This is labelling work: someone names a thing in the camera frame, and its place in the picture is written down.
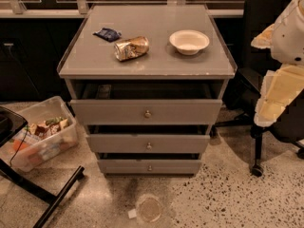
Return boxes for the grey drawer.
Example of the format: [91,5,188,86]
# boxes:
[86,125,210,154]
[71,83,221,125]
[98,153,201,175]

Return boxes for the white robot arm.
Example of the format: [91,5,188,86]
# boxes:
[251,0,304,127]

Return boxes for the grey drawer cabinet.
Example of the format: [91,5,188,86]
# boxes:
[56,4,238,177]

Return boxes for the dark object in top drawer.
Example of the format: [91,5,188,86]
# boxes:
[96,85,111,100]

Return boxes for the grey top drawer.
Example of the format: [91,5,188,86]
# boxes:
[71,83,221,125]

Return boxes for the grey bottom drawer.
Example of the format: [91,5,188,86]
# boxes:
[98,153,201,175]

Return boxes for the crushed gold soda can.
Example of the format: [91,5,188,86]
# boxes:
[114,36,149,62]

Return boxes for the white paper bowl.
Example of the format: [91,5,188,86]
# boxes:
[169,29,210,56]

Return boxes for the blue snack wrapper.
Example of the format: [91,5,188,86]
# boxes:
[94,28,122,42]

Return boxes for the round floor drain cover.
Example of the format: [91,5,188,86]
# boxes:
[136,194,162,223]

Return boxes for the clear plastic storage bin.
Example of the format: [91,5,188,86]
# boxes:
[1,96,78,172]

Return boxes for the small white paper scrap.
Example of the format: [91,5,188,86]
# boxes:
[128,209,137,219]

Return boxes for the snack packages in bin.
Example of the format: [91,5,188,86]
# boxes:
[12,117,69,152]

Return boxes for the black office chair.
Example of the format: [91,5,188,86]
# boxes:
[222,0,304,177]

